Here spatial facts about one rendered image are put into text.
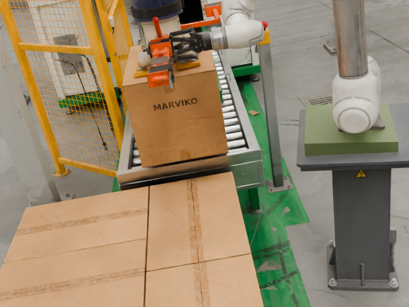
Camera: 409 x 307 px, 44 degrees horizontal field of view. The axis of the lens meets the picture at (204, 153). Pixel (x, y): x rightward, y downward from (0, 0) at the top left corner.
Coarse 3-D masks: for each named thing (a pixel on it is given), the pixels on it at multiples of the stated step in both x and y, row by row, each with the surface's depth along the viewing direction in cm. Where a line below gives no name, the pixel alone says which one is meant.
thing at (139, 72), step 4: (136, 60) 235; (136, 64) 230; (136, 68) 224; (140, 68) 221; (144, 68) 220; (136, 72) 218; (140, 72) 218; (144, 72) 218; (136, 76) 218; (140, 76) 218
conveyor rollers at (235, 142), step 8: (216, 56) 390; (216, 64) 374; (224, 80) 343; (224, 88) 335; (224, 96) 319; (224, 104) 311; (224, 112) 303; (232, 112) 296; (224, 120) 289; (232, 120) 288; (232, 128) 280; (240, 128) 281; (232, 136) 272; (240, 136) 272; (232, 144) 264; (240, 144) 264; (136, 152) 273; (136, 160) 265
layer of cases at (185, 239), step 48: (144, 192) 236; (192, 192) 230; (48, 240) 216; (96, 240) 210; (144, 240) 205; (192, 240) 200; (240, 240) 196; (0, 288) 194; (48, 288) 189; (96, 288) 185; (144, 288) 182; (192, 288) 177; (240, 288) 174
